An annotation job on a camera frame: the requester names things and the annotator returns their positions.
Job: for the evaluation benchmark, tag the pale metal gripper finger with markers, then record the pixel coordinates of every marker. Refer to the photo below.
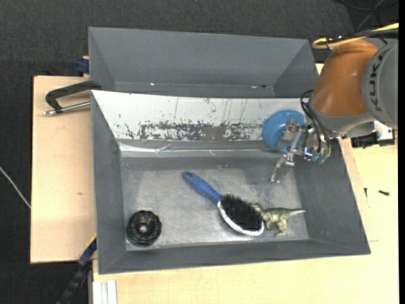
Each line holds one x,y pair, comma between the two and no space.
290,160
276,171

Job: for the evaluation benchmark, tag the blue round disc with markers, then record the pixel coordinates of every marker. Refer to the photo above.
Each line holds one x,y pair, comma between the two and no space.
272,131

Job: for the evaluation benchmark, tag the green toy dinosaur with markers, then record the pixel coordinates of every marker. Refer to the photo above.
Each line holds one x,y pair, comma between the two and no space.
276,215

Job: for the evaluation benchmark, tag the small black screw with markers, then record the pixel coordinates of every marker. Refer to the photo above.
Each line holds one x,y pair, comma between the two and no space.
384,192

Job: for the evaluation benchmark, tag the grey metal bin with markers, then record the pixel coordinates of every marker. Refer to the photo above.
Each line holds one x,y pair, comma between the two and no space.
190,59

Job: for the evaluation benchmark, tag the pale wood flat board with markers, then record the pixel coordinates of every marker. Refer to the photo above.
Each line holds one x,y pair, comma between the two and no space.
63,169

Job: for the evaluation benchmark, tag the black cylinder on white bracket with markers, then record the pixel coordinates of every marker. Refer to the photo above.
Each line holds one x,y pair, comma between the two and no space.
368,138

